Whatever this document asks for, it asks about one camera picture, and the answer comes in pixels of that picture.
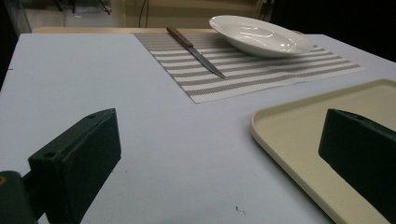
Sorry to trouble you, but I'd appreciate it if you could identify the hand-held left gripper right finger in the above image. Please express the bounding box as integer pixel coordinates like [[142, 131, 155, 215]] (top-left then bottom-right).
[[318, 107, 396, 224]]

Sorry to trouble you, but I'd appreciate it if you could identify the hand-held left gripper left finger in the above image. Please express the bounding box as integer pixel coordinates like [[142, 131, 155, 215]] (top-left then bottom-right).
[[27, 107, 122, 224]]

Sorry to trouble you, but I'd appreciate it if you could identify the beige plastic tray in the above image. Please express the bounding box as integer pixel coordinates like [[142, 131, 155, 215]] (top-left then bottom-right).
[[249, 77, 396, 224]]

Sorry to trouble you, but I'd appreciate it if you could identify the white plate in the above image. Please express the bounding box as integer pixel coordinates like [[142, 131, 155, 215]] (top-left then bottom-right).
[[208, 15, 314, 59]]

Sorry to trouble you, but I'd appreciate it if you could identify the wooden handled knife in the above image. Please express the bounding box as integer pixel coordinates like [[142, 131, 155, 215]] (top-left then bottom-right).
[[165, 25, 227, 79]]

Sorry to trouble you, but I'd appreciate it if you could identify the striped placemat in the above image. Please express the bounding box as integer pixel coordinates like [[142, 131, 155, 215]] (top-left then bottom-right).
[[134, 30, 365, 105]]

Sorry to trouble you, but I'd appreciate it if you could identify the black cable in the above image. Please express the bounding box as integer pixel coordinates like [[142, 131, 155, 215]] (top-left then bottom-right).
[[138, 0, 149, 29]]

